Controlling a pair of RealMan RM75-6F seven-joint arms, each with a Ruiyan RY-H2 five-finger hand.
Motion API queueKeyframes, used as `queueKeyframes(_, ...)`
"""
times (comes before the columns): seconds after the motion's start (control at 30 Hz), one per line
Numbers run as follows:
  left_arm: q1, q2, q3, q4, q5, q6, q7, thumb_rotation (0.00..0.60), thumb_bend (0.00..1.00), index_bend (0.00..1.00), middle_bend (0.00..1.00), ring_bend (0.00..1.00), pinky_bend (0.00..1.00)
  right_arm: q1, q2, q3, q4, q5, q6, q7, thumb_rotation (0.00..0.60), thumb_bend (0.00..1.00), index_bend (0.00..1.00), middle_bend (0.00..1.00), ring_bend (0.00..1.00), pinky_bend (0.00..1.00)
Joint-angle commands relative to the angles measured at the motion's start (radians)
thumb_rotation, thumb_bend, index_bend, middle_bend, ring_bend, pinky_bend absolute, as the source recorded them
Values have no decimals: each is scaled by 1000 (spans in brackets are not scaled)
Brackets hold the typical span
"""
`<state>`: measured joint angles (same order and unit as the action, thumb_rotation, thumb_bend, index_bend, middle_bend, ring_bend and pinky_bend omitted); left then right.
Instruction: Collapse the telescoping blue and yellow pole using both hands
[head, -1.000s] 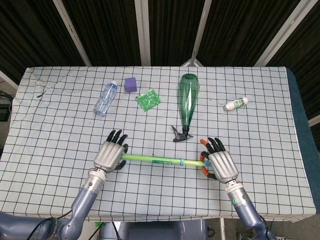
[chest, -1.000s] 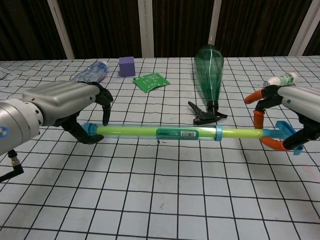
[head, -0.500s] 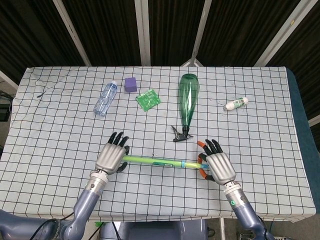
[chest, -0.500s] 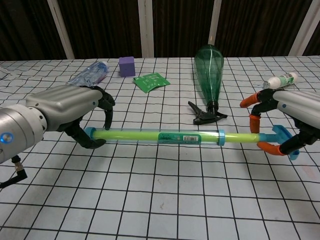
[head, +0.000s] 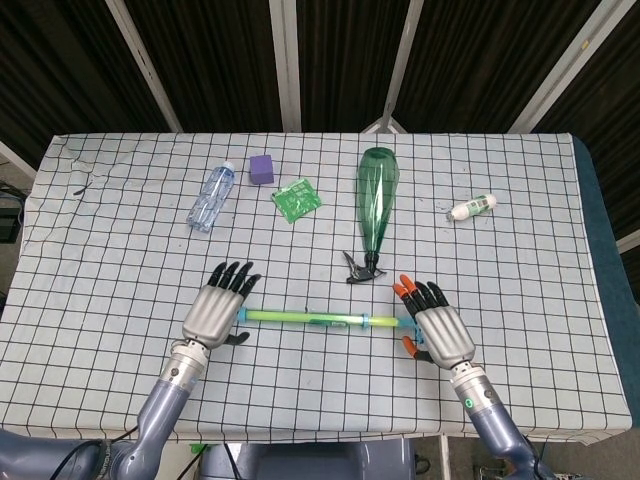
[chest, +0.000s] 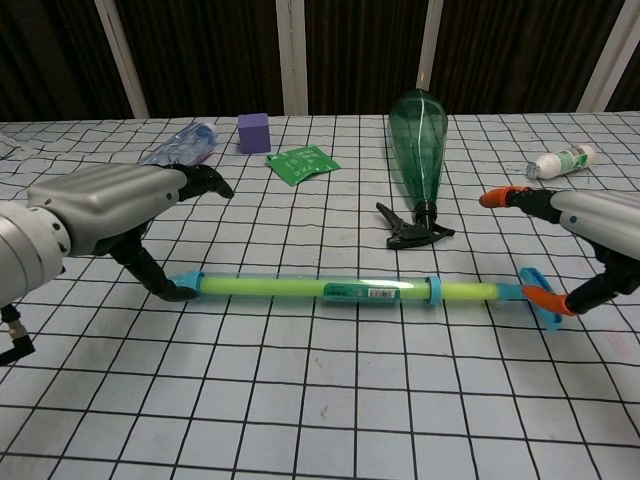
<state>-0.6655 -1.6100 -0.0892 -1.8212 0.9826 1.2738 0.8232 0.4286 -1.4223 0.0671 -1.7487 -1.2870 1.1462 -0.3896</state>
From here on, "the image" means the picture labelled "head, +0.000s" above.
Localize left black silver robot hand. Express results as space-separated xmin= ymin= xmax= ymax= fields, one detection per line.
xmin=181 ymin=259 xmax=264 ymax=350

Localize right orange-tipped silver robot hand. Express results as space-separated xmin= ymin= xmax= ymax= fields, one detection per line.
xmin=393 ymin=273 xmax=476 ymax=370

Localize blue green toy pump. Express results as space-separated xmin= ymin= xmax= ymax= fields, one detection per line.
xmin=236 ymin=307 xmax=427 ymax=347

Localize clear plastic water bottle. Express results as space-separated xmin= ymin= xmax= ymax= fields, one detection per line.
xmin=186 ymin=160 xmax=237 ymax=234

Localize white table leg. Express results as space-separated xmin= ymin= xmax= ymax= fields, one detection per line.
xmin=438 ymin=434 xmax=452 ymax=480

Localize white black checkered tablecloth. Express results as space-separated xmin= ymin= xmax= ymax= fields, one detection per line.
xmin=0 ymin=130 xmax=632 ymax=447

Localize small white bottle green label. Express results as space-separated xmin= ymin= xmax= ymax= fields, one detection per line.
xmin=446 ymin=193 xmax=498 ymax=223

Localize green foil sachet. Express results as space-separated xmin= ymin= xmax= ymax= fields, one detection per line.
xmin=271 ymin=180 xmax=324 ymax=225

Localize purple foam cube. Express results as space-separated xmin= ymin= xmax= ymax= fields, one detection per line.
xmin=248 ymin=154 xmax=276 ymax=187

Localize green spray bottle black trigger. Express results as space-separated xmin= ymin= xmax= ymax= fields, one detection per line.
xmin=342 ymin=146 xmax=403 ymax=286

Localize grey robot torso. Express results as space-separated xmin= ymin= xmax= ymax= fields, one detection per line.
xmin=199 ymin=439 xmax=416 ymax=480

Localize teal padded table edge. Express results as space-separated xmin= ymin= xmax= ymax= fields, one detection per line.
xmin=572 ymin=137 xmax=640 ymax=351

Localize black electronics box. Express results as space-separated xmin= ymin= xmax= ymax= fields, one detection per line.
xmin=0 ymin=184 xmax=25 ymax=245

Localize black cable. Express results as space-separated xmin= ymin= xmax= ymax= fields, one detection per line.
xmin=52 ymin=423 xmax=142 ymax=480

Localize white frame post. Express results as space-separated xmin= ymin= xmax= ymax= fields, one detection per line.
xmin=360 ymin=0 xmax=427 ymax=134
xmin=103 ymin=0 xmax=185 ymax=134
xmin=507 ymin=0 xmax=617 ymax=134
xmin=268 ymin=0 xmax=302 ymax=134

